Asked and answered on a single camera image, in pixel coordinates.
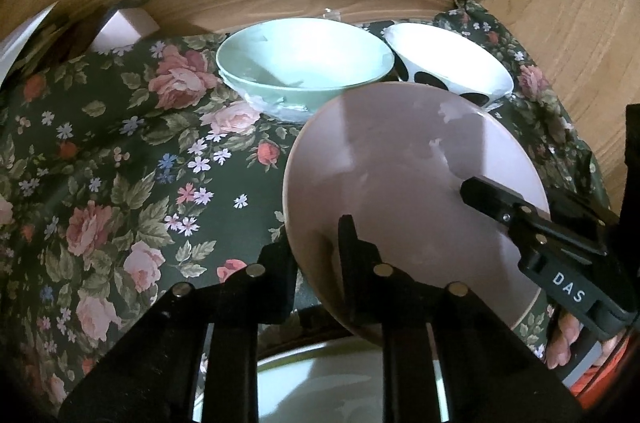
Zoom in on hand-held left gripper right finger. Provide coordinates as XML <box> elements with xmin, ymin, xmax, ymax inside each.
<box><xmin>338</xmin><ymin>214</ymin><xmax>583</xmax><ymax>423</ymax></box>

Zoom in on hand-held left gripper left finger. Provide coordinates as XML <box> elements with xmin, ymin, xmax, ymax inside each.
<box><xmin>57</xmin><ymin>245</ymin><xmax>299</xmax><ymax>423</ymax></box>

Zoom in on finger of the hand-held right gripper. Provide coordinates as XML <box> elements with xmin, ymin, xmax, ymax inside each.
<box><xmin>549</xmin><ymin>192</ymin><xmax>622</xmax><ymax>255</ymax></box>
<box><xmin>459</xmin><ymin>176</ymin><xmax>552</xmax><ymax>250</ymax></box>

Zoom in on orange cloth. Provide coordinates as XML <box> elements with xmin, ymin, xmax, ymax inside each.
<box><xmin>570</xmin><ymin>343</ymin><xmax>632</xmax><ymax>405</ymax></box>

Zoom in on person's right hand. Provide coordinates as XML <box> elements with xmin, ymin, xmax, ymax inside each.
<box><xmin>546</xmin><ymin>303</ymin><xmax>626</xmax><ymax>371</ymax></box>

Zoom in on pink plate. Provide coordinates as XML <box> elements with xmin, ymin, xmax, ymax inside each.
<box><xmin>282</xmin><ymin>82</ymin><xmax>552</xmax><ymax>349</ymax></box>

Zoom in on light teal plate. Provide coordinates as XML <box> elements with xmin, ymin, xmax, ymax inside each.
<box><xmin>255</xmin><ymin>345</ymin><xmax>451</xmax><ymax>423</ymax></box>

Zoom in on floral tablecloth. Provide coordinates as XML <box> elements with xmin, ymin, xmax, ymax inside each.
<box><xmin>0</xmin><ymin>0</ymin><xmax>618</xmax><ymax>423</ymax></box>

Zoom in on white bowl black spots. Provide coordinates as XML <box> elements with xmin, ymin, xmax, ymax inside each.
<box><xmin>382</xmin><ymin>22</ymin><xmax>515</xmax><ymax>111</ymax></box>

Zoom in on teal bowl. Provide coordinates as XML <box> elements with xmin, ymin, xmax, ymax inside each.
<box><xmin>216</xmin><ymin>18</ymin><xmax>396</xmax><ymax>124</ymax></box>

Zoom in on stack of white papers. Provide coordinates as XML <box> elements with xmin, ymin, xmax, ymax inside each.
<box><xmin>0</xmin><ymin>0</ymin><xmax>61</xmax><ymax>89</ymax></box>

